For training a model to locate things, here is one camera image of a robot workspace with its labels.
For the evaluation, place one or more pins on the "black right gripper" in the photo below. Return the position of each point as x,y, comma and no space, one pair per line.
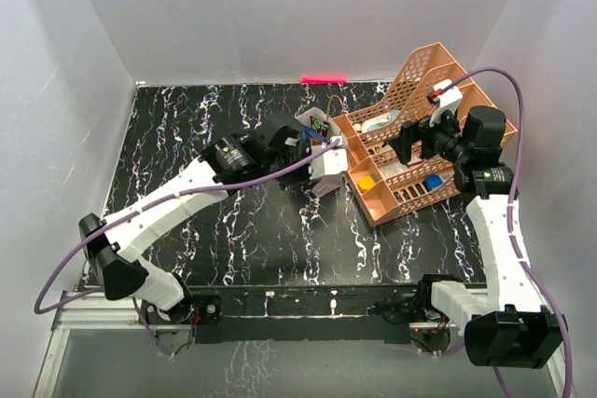
411,131

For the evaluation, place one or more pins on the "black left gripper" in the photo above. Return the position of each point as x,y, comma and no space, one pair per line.
301,179

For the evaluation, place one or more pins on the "blue burts chips bag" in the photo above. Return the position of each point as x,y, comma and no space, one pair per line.
315,136

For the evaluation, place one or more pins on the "lilac paper bag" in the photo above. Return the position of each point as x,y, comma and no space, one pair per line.
334,130

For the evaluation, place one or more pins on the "purple m&m's bag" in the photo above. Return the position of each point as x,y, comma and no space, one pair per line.
320,126

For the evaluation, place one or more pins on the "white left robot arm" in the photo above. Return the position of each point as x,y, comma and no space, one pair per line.
115,245

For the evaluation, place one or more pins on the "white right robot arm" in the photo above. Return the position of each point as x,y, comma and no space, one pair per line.
499,267

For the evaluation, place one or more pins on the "white blue blister pack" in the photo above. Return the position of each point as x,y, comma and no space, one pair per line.
379,121

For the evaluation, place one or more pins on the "white instruction leaflet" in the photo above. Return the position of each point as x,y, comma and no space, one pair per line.
393,169

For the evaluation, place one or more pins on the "blue grey stamp block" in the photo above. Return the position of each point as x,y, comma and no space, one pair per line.
432,182

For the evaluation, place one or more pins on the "peach plastic desk organizer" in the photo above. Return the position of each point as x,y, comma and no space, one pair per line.
405,193

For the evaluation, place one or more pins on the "pink tape marker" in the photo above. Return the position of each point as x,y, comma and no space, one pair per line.
322,79

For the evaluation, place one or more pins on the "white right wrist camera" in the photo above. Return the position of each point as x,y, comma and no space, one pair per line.
445,98

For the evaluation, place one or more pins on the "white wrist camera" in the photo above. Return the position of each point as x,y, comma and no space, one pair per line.
445,98
326,171

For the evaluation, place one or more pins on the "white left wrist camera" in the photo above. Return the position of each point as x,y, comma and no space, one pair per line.
326,171

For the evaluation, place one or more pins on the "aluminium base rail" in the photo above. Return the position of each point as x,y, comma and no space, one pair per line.
214,315

